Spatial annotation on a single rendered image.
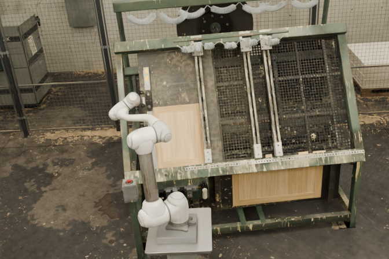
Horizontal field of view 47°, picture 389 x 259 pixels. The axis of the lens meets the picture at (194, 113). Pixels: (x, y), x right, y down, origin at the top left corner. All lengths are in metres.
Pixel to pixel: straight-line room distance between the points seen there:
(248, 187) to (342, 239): 1.03
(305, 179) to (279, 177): 0.27
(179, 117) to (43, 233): 1.99
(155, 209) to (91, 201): 2.11
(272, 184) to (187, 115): 1.12
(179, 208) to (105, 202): 2.01
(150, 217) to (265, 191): 1.58
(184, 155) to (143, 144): 1.00
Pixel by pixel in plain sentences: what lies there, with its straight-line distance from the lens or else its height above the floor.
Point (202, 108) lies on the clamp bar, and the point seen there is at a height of 1.31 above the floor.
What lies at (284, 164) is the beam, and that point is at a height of 0.85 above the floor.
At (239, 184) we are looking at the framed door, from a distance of 4.46.
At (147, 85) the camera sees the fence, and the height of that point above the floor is 1.54.
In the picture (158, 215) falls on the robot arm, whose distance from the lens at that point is 3.35.
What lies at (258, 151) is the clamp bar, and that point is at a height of 0.97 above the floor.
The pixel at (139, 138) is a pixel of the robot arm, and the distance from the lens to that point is 3.13.
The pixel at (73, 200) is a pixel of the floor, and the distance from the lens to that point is 5.45.
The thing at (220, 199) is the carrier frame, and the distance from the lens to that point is 4.48.
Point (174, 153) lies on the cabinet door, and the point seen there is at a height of 0.99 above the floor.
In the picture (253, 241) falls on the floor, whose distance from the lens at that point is 4.59.
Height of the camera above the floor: 3.12
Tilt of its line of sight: 27 degrees down
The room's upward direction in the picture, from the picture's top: 4 degrees counter-clockwise
